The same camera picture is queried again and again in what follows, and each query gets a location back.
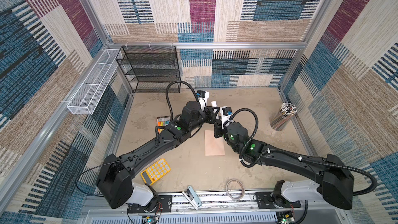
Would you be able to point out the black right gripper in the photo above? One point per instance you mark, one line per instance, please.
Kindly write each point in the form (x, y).
(217, 127)

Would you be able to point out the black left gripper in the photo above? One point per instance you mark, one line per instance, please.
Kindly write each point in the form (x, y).
(209, 113)

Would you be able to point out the pink envelope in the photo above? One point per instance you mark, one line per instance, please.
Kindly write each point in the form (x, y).
(213, 146)

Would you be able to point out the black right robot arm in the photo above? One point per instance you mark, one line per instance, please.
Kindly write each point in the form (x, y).
(330, 179)

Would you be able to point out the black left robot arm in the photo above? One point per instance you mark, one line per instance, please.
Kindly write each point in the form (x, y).
(116, 173)

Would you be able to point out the pack of coloured markers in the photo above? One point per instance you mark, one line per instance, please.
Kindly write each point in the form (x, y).
(162, 122)

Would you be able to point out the yellow calculator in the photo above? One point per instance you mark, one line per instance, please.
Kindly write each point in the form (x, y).
(155, 172)

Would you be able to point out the light blue stapler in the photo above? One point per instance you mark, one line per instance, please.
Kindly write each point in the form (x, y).
(192, 197)

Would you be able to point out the cup of pencils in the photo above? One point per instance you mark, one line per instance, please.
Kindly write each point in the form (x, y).
(286, 112)

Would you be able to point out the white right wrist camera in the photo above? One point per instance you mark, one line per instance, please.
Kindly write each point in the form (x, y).
(226, 113)

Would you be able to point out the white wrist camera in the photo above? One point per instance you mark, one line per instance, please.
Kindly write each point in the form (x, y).
(203, 97)
(226, 113)

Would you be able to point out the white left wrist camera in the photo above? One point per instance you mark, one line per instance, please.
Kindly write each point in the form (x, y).
(203, 97)

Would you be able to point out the black wire shelf rack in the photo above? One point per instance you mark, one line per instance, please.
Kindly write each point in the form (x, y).
(149, 68)

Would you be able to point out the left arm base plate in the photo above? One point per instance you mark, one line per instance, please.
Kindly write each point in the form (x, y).
(160, 203)

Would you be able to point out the white wire mesh basket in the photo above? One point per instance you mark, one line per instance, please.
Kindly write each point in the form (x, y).
(89, 93)

